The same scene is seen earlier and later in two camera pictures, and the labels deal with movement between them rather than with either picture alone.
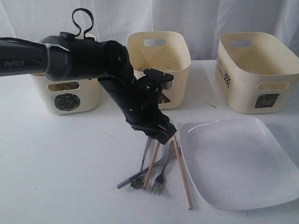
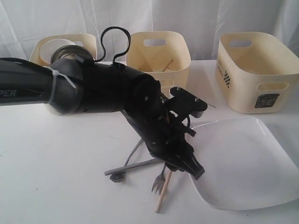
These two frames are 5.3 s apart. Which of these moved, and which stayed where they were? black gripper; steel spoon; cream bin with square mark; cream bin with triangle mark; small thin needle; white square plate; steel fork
Moved: steel spoon; black gripper
Stayed: cream bin with triangle mark; cream bin with square mark; white square plate; steel fork; small thin needle
